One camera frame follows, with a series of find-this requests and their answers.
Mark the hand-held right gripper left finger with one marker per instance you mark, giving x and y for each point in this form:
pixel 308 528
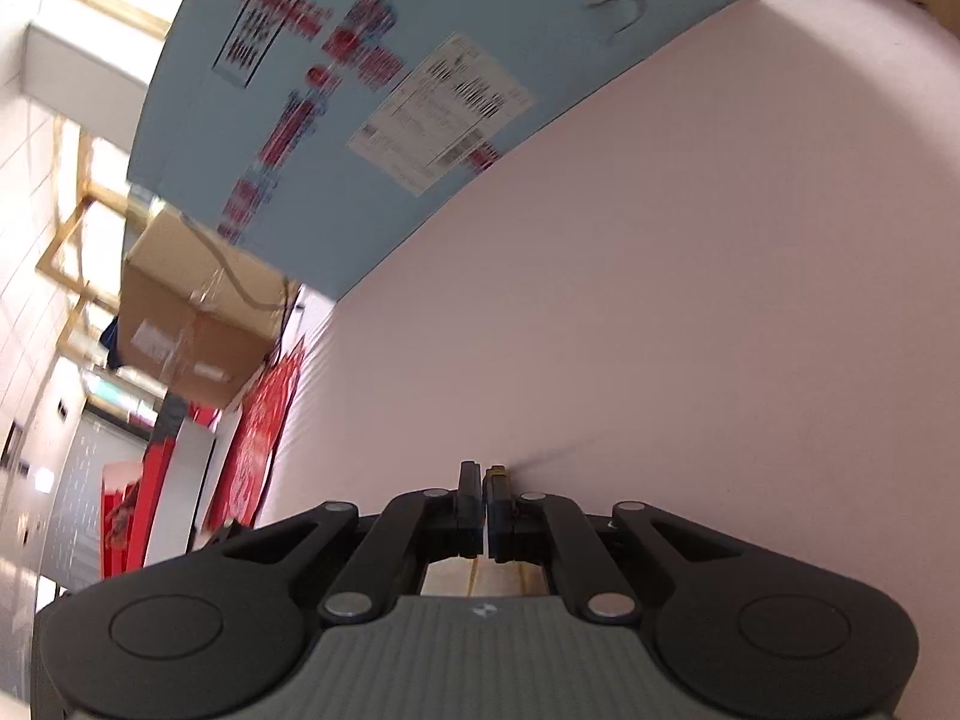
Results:
pixel 469 510

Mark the red white display stand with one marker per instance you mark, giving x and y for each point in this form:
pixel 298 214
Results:
pixel 154 480

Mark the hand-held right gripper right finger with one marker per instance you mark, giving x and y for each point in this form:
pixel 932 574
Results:
pixel 499 521

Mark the taped brown cardboard box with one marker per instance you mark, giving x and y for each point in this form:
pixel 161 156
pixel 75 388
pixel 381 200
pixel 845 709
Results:
pixel 180 292

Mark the large blue cardboard box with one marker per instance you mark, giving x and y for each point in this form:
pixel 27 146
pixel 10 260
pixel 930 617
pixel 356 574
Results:
pixel 225 127

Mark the blue cloth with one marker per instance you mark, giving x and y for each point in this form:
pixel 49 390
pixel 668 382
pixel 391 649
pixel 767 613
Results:
pixel 112 341

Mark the stack of red paper cuttings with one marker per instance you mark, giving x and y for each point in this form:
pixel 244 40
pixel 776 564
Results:
pixel 255 427

